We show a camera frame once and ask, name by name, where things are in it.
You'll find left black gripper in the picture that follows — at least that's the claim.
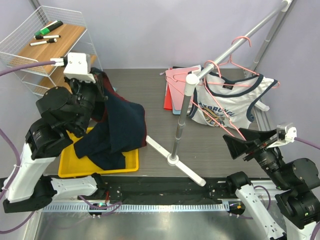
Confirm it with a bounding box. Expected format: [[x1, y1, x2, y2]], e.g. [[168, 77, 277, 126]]
[[63, 69, 108, 134]]

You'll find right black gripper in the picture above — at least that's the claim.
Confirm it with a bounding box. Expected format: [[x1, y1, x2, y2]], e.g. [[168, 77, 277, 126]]
[[223, 126, 291, 188]]

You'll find pink hanger of navy top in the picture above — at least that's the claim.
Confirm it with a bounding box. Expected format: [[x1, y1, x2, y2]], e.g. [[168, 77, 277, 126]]
[[192, 59, 247, 141]]

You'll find navy maroon tank top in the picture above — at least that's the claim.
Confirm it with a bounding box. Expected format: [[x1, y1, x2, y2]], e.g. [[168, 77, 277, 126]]
[[73, 67, 147, 171]]

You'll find white navy tank top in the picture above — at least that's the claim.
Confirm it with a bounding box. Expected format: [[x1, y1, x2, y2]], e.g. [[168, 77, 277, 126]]
[[188, 81, 272, 129]]

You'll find pink hanger of white top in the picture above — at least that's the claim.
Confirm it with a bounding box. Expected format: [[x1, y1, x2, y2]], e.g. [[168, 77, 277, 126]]
[[198, 73, 281, 90]]

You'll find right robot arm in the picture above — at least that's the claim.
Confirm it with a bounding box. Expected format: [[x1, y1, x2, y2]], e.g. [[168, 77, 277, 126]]
[[223, 125, 320, 240]]

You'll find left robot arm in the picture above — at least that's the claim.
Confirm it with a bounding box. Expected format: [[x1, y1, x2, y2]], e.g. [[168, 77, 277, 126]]
[[0, 67, 107, 214]]

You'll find black white marker lower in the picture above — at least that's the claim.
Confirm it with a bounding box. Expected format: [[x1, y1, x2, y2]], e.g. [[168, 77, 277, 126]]
[[29, 38, 58, 47]]

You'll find black white marker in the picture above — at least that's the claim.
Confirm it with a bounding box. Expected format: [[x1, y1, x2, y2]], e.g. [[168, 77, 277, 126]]
[[33, 35, 61, 40], [29, 38, 58, 47]]

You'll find silver clothes rack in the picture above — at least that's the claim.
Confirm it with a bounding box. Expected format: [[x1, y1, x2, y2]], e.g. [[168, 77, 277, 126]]
[[146, 0, 292, 187]]

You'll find red folder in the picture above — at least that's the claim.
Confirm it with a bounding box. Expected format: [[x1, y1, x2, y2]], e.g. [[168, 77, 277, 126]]
[[163, 84, 173, 111]]

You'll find yellow plastic tray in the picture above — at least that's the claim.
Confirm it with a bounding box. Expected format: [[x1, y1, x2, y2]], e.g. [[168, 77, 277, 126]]
[[58, 132, 139, 178]]

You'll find black white marker upper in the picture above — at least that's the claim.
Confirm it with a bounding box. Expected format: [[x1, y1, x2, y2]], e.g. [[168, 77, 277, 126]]
[[33, 35, 61, 40]]

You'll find green highlighter marker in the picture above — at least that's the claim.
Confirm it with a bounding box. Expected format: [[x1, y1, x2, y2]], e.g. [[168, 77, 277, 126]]
[[34, 20, 64, 36]]

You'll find white marker behind highlighter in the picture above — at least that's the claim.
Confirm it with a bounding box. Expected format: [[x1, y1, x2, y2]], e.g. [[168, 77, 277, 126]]
[[43, 20, 58, 29]]

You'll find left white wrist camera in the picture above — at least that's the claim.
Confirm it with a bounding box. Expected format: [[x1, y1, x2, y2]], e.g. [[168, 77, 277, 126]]
[[50, 52, 96, 84]]

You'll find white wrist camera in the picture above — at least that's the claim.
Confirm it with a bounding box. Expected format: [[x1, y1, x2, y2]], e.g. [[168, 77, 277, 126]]
[[50, 52, 96, 84], [267, 123, 297, 149]]

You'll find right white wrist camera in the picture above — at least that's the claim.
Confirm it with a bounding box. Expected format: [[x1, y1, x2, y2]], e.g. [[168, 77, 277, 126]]
[[267, 123, 297, 149]]

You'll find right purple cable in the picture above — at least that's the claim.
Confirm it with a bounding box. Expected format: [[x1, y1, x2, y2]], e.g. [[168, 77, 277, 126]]
[[294, 136, 320, 151]]

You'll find purple cable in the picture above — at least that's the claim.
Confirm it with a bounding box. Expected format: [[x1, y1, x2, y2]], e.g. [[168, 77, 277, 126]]
[[294, 136, 320, 151], [0, 62, 55, 231]]

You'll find white wire wooden shelf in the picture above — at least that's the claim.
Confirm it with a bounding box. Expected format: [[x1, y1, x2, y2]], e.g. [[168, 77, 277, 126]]
[[0, 5, 102, 98]]

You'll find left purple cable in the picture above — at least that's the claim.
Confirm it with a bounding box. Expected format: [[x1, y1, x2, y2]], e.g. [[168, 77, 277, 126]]
[[0, 62, 55, 231]]

